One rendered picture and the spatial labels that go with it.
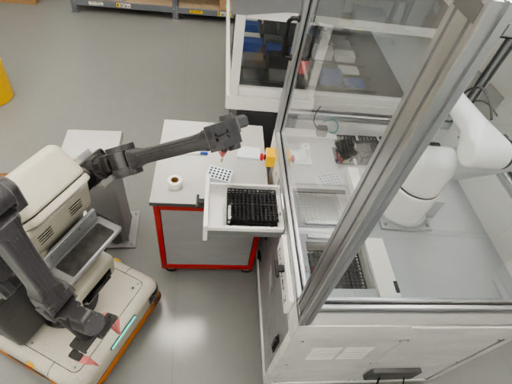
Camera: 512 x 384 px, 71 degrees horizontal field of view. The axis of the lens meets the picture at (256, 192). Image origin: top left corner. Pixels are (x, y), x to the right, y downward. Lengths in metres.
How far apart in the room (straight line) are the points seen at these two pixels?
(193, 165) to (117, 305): 0.82
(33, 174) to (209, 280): 1.51
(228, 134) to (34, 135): 2.56
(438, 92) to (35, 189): 0.95
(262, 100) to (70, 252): 1.36
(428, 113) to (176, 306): 1.95
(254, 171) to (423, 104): 1.38
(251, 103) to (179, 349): 1.47
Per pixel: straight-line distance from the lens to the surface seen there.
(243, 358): 2.21
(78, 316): 1.01
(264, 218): 1.54
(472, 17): 0.56
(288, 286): 1.36
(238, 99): 2.17
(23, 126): 3.58
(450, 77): 0.58
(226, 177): 1.81
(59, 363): 2.02
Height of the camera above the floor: 2.13
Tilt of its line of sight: 49 degrees down
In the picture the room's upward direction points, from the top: 11 degrees clockwise
